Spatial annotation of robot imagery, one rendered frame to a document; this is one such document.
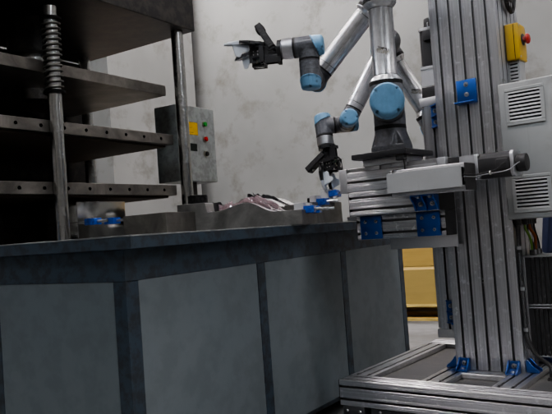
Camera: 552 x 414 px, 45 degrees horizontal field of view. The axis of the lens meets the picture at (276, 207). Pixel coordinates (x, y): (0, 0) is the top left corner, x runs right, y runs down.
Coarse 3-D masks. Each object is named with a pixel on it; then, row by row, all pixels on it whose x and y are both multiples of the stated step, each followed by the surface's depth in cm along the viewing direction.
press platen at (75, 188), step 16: (0, 192) 247; (16, 192) 253; (32, 192) 259; (48, 192) 265; (80, 192) 279; (96, 192) 286; (112, 192) 293; (128, 192) 302; (144, 192) 310; (160, 192) 319; (176, 192) 329
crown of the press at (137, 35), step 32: (0, 0) 274; (32, 0) 277; (64, 0) 279; (96, 0) 282; (128, 0) 297; (160, 0) 315; (0, 32) 315; (32, 32) 293; (64, 32) 321; (96, 32) 325; (128, 32) 329; (160, 32) 332; (32, 96) 296
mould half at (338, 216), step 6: (282, 204) 304; (288, 204) 308; (312, 204) 278; (336, 204) 295; (324, 210) 286; (330, 210) 290; (336, 210) 295; (318, 216) 281; (324, 216) 286; (330, 216) 290; (336, 216) 294; (342, 216) 299; (318, 222) 280; (324, 222) 285; (330, 222) 289
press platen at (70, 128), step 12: (0, 120) 250; (12, 120) 254; (24, 120) 258; (36, 120) 263; (48, 120) 268; (48, 132) 269; (72, 132) 278; (84, 132) 283; (96, 132) 289; (108, 132) 295; (120, 132) 300; (132, 132) 307; (144, 132) 313; (156, 144) 323; (168, 144) 327
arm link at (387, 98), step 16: (368, 0) 231; (384, 0) 230; (368, 16) 236; (384, 16) 231; (384, 32) 230; (384, 48) 230; (384, 64) 230; (384, 80) 228; (400, 80) 230; (384, 96) 228; (400, 96) 226; (384, 112) 228; (400, 112) 231
